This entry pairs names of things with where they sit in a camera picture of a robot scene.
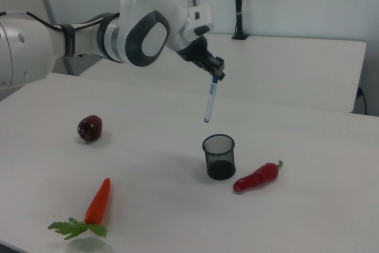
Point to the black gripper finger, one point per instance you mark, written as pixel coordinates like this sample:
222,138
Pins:
220,67
208,64

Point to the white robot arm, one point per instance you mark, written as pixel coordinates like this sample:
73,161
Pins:
142,19

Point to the black pole with clamp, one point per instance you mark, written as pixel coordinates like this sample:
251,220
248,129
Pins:
239,4

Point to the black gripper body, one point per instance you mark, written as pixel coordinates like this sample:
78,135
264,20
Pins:
195,51

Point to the red chili pepper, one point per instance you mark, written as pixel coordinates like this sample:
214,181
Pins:
257,179

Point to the black mesh pen holder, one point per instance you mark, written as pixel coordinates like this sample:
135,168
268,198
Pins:
220,161

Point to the blue white marker pen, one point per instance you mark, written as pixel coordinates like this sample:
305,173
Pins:
210,100

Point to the white background table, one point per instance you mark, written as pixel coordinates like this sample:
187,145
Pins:
281,69

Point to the orange carrot with green leaves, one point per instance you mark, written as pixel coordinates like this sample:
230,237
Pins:
99,202

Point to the dark red apple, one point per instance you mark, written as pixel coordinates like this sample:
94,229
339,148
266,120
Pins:
90,128

